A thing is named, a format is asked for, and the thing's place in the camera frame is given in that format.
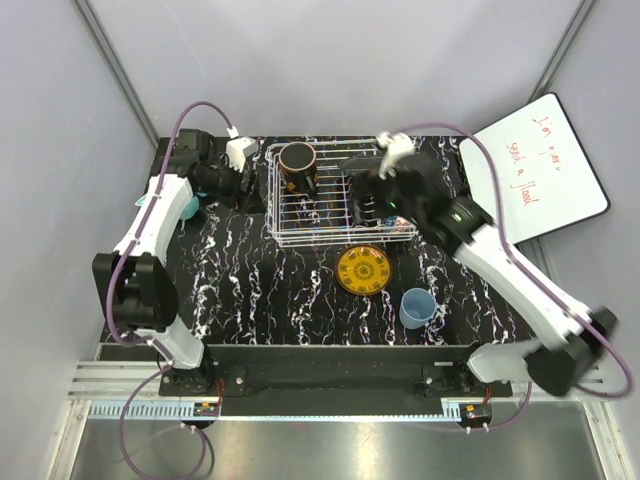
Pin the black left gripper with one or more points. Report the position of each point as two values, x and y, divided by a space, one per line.
249 200

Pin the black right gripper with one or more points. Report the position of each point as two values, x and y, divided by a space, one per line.
366 185

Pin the blue triangle patterned bowl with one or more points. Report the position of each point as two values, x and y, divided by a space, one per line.
396 222

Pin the black floral square plate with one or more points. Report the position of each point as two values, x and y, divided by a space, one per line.
355 164

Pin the red interior mug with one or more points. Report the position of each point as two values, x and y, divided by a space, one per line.
297 162

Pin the yellow patterned plate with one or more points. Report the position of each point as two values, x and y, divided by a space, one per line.
363 270

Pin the white wire dish rack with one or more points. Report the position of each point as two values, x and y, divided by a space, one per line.
298 221

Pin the light blue cup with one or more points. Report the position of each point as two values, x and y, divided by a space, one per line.
417 308

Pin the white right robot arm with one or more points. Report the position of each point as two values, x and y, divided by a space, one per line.
568 334

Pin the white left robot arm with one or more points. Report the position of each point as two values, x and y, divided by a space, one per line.
138 297

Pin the teal cat-ear headphones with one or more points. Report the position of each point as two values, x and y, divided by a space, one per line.
189 211

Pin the white dry-erase board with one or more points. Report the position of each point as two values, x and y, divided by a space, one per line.
546 179

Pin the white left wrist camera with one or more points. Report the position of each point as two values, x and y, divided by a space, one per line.
238 149

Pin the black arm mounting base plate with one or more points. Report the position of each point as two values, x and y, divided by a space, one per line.
339 381

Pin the aluminium front rail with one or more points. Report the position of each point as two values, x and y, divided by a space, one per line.
131 389

